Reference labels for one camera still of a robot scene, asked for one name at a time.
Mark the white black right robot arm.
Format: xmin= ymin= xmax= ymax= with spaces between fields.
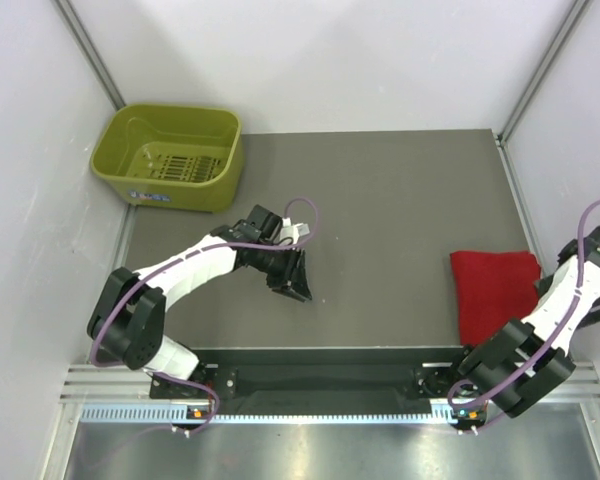
xmin=415 ymin=226 xmax=600 ymax=430

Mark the slotted grey cable duct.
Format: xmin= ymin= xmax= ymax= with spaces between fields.
xmin=80 ymin=403 xmax=486 ymax=425

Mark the aluminium frame rail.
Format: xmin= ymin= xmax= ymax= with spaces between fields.
xmin=60 ymin=362 xmax=600 ymax=403

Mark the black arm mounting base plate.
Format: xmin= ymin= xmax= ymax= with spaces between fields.
xmin=92 ymin=347 xmax=481 ymax=415

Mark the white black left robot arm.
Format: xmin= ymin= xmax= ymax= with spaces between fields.
xmin=87 ymin=205 xmax=313 ymax=397

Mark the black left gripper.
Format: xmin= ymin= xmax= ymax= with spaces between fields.
xmin=252 ymin=241 xmax=312 ymax=302

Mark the olive green plastic basket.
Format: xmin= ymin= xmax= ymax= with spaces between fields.
xmin=90 ymin=103 xmax=244 ymax=213

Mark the red t shirt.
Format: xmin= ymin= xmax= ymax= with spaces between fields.
xmin=450 ymin=251 xmax=541 ymax=346

